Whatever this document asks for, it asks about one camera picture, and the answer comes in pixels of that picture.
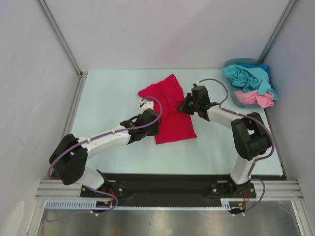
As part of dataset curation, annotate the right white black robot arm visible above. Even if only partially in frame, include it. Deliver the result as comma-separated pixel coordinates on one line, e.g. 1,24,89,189
177,85,273,197

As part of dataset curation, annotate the right light blue cable duct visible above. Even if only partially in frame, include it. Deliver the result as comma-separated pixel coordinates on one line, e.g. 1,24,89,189
221,198,249,210

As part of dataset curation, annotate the red t shirt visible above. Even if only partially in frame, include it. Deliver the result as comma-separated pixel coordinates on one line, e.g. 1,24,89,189
138,74,197,145

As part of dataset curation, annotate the left aluminium frame post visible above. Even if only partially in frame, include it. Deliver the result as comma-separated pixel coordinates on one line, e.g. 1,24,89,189
35,0,88,79

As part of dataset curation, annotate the left light blue cable duct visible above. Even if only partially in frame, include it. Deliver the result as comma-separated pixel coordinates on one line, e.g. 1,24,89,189
46,200,112,210

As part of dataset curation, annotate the grey plastic bin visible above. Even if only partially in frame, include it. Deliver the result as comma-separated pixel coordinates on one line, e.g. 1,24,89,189
222,58,279,109

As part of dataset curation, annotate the aluminium frame post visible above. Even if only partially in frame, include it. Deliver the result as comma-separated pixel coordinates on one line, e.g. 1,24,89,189
35,0,88,79
258,0,299,64

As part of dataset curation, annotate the light blue cable duct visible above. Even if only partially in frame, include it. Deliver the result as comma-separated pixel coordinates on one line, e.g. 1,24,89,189
46,200,112,210
221,198,249,210

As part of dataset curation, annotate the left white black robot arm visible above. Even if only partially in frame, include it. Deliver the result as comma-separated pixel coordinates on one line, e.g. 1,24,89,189
48,108,161,197

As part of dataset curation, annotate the dark blue t shirt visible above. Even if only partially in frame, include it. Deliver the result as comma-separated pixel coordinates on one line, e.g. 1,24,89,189
237,62,270,75

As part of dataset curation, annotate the right aluminium frame post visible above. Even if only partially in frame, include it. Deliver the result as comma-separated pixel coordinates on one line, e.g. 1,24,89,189
258,0,299,64

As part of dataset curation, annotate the pink t shirt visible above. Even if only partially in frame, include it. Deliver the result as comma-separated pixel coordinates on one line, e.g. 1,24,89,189
234,90,275,109

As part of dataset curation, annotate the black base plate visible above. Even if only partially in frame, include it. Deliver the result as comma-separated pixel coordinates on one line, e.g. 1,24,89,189
80,173,256,207

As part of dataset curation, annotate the light blue t shirt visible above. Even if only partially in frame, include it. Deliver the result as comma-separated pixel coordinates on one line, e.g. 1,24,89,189
222,64,279,100

